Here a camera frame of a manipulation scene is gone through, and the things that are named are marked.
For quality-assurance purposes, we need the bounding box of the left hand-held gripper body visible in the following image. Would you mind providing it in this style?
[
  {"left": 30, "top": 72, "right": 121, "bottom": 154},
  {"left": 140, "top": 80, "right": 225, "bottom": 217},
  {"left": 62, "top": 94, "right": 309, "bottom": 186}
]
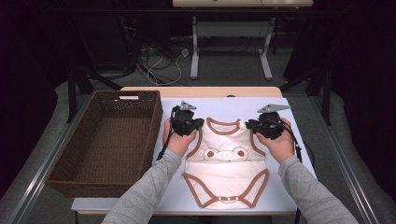
[{"left": 170, "top": 100, "right": 198, "bottom": 137}]

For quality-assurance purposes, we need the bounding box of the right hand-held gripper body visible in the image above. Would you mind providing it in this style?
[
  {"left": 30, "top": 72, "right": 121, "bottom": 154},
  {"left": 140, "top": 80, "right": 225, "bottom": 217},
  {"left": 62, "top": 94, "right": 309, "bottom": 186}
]
[{"left": 253, "top": 103, "right": 292, "bottom": 141}]

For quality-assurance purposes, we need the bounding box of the cream baby bodysuit brown trim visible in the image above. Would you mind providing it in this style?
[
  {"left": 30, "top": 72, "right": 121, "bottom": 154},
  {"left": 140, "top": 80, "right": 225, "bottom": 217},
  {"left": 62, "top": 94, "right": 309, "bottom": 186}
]
[{"left": 181, "top": 117, "right": 271, "bottom": 210}]

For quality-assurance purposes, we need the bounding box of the brown wicker basket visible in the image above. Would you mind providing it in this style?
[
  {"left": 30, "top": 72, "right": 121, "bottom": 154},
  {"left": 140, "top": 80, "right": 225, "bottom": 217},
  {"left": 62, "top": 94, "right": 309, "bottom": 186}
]
[{"left": 45, "top": 90, "right": 164, "bottom": 199}]

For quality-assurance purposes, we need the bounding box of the person's right hand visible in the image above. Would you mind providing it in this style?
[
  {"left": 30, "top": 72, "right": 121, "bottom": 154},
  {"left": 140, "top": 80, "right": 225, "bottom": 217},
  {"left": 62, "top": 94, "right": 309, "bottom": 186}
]
[{"left": 255, "top": 117, "right": 296, "bottom": 165}]

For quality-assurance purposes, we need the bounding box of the person's left hand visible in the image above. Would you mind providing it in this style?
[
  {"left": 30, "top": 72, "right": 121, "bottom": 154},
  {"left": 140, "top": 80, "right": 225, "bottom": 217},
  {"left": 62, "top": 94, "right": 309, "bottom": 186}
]
[{"left": 162, "top": 117, "right": 198, "bottom": 159}]

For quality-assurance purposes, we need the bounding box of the black metal stand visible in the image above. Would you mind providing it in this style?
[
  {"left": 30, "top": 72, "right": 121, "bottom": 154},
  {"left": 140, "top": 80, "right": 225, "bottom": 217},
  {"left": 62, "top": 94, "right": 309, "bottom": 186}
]
[
  {"left": 278, "top": 65, "right": 332, "bottom": 127},
  {"left": 66, "top": 65, "right": 123, "bottom": 124}
]

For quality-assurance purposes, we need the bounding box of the white table sheet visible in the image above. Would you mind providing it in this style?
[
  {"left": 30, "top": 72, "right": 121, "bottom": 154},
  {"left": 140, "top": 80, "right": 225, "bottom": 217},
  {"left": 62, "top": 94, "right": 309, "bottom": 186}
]
[{"left": 71, "top": 96, "right": 318, "bottom": 214}]

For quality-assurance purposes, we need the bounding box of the white-legged desk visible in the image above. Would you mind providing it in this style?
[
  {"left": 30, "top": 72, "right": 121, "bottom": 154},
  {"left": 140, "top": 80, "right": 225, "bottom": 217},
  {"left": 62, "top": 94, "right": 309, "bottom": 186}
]
[{"left": 172, "top": 0, "right": 315, "bottom": 81}]

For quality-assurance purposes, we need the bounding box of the right hand-held gripper black cable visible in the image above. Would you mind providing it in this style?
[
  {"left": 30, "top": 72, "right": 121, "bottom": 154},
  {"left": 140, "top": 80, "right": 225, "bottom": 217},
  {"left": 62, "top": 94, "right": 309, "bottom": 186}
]
[{"left": 279, "top": 119, "right": 304, "bottom": 163}]

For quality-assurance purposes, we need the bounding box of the hand-held gripper black cable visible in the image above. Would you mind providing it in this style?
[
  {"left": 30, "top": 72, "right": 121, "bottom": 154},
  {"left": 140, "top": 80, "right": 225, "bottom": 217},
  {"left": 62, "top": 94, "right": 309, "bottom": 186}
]
[
  {"left": 156, "top": 105, "right": 176, "bottom": 161},
  {"left": 279, "top": 119, "right": 304, "bottom": 163}
]

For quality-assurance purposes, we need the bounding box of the left hand-held gripper black cable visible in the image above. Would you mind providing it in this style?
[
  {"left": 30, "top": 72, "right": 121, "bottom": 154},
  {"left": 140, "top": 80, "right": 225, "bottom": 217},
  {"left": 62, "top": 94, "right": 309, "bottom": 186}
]
[{"left": 156, "top": 105, "right": 176, "bottom": 161}]

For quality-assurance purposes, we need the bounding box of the white floor cable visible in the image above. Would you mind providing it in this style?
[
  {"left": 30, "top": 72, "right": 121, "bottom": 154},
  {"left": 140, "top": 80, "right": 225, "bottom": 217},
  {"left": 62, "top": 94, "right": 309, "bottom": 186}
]
[{"left": 145, "top": 54, "right": 184, "bottom": 87}]

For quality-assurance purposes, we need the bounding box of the aluminium floor rail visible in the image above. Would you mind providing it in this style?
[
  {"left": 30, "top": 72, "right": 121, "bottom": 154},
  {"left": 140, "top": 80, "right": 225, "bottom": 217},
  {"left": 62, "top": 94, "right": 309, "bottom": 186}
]
[
  {"left": 310, "top": 95, "right": 380, "bottom": 224},
  {"left": 7, "top": 93, "right": 92, "bottom": 224}
]

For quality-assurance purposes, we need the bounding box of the black floor cable bundle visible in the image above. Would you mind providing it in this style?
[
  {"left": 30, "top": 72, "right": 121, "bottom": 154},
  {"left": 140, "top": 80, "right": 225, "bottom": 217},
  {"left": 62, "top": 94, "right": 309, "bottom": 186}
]
[{"left": 116, "top": 17, "right": 195, "bottom": 82}]

